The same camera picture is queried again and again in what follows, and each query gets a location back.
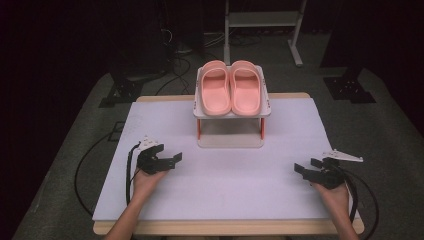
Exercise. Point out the white and orange shoe rack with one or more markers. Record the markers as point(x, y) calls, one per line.
point(230, 141)

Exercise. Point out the person's right hand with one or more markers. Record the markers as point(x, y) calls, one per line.
point(335, 200)

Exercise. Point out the white table mat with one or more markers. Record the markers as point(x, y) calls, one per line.
point(226, 186)

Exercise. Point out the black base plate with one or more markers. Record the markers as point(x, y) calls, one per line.
point(348, 88)

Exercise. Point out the person's left hand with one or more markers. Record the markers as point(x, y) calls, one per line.
point(146, 183)

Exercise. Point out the pink slipper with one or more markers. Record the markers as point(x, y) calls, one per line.
point(215, 90)
point(245, 90)

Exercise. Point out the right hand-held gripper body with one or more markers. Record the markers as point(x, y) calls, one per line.
point(330, 176)

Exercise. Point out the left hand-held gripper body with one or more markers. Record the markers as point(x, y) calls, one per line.
point(148, 165)

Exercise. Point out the wooden table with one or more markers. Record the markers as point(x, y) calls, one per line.
point(233, 227)

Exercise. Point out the white metal stand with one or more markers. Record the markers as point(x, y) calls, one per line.
point(263, 18)

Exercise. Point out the black floor stand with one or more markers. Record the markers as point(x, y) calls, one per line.
point(123, 90)

